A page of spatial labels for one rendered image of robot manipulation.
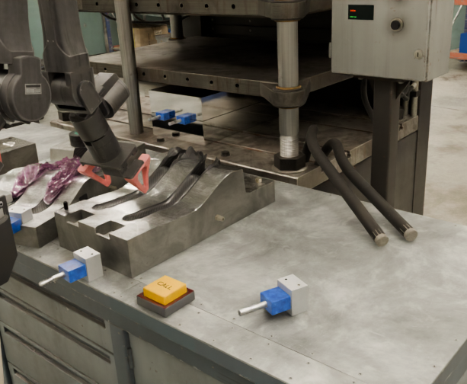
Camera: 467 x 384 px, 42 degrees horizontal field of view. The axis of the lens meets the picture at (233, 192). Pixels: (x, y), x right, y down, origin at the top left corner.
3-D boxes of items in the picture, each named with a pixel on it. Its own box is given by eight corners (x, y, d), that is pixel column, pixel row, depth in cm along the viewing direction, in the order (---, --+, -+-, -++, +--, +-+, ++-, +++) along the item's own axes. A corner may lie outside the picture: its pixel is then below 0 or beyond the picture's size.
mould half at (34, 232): (39, 248, 141) (31, 206, 137) (-43, 234, 151) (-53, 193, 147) (148, 177, 184) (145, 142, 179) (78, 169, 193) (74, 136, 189)
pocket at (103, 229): (111, 249, 127) (109, 233, 126) (96, 242, 131) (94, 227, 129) (128, 241, 130) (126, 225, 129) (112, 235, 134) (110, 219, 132)
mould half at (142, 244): (132, 279, 126) (124, 220, 121) (59, 246, 142) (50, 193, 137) (275, 201, 161) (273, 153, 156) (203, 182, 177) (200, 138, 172)
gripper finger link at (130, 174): (135, 175, 124) (117, 142, 118) (163, 180, 121) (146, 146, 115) (118, 200, 121) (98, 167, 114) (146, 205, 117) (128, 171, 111)
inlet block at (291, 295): (246, 332, 106) (245, 306, 104) (233, 318, 110) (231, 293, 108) (308, 310, 111) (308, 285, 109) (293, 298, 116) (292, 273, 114)
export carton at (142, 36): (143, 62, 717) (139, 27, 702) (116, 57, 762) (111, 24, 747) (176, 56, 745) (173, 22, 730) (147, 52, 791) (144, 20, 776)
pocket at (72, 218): (81, 236, 134) (78, 221, 133) (66, 230, 137) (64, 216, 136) (97, 228, 137) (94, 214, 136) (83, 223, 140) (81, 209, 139)
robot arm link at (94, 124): (59, 116, 108) (84, 119, 105) (81, 91, 111) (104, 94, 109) (77, 144, 112) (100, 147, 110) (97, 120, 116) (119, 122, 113)
